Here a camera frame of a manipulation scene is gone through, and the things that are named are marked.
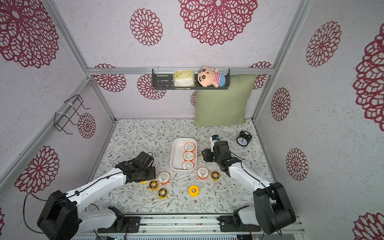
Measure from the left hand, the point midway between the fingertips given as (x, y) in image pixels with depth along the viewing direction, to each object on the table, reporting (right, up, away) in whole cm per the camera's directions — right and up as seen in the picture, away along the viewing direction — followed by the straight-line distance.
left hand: (151, 175), depth 85 cm
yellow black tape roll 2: (+7, -10, -1) cm, 12 cm away
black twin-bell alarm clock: (+58, +20, +15) cm, 63 cm away
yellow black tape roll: (+1, -6, +2) cm, 7 cm away
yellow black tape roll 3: (+37, -2, +5) cm, 38 cm away
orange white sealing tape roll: (+21, +14, +18) cm, 31 cm away
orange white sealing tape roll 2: (+21, +9, +13) cm, 26 cm away
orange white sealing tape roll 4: (+7, -3, +4) cm, 8 cm away
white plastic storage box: (+13, +11, +16) cm, 23 cm away
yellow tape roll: (-5, -5, +2) cm, 7 cm away
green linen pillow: (+42, +41, +14) cm, 60 cm away
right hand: (+30, +14, +3) cm, 34 cm away
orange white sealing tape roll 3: (+21, +4, +9) cm, 23 cm away
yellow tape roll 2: (+24, -9, -1) cm, 26 cm away
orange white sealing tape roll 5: (+30, 0, +6) cm, 30 cm away
